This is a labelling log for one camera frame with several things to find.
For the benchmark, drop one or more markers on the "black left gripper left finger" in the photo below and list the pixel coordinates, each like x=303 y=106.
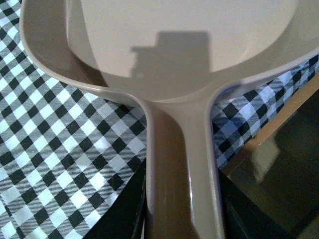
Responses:
x=125 y=218

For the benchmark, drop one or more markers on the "black white checkered tablecloth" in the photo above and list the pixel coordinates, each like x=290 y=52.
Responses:
x=66 y=154

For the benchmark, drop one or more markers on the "beige plastic dustpan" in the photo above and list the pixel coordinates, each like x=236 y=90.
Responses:
x=173 y=59

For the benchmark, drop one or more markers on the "wooden table edge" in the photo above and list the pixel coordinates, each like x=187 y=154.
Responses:
x=292 y=105

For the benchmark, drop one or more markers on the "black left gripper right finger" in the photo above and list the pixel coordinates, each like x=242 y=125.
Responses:
x=243 y=219

